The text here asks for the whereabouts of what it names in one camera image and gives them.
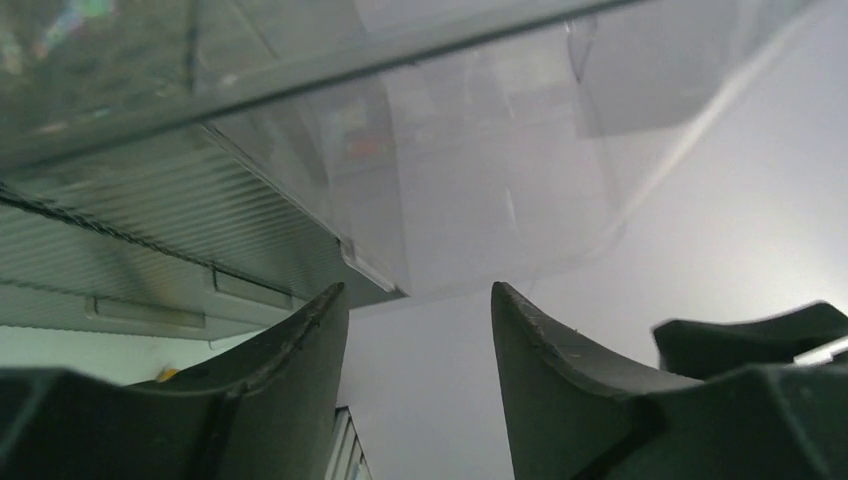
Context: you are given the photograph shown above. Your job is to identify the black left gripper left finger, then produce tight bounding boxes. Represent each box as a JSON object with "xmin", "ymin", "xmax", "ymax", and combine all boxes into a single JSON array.
[{"xmin": 1, "ymin": 283, "xmax": 349, "ymax": 479}]

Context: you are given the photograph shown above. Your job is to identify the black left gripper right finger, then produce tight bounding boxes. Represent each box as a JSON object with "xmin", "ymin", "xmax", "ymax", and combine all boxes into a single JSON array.
[{"xmin": 491, "ymin": 282, "xmax": 847, "ymax": 479}]

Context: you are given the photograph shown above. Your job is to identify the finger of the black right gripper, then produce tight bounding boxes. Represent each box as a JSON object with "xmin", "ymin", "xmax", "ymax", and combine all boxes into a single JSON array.
[{"xmin": 652, "ymin": 302, "xmax": 847, "ymax": 380}]

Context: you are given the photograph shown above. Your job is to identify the clear grey drawer box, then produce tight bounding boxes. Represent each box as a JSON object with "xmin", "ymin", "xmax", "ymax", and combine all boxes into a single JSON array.
[{"xmin": 1, "ymin": 1, "xmax": 819, "ymax": 340}]

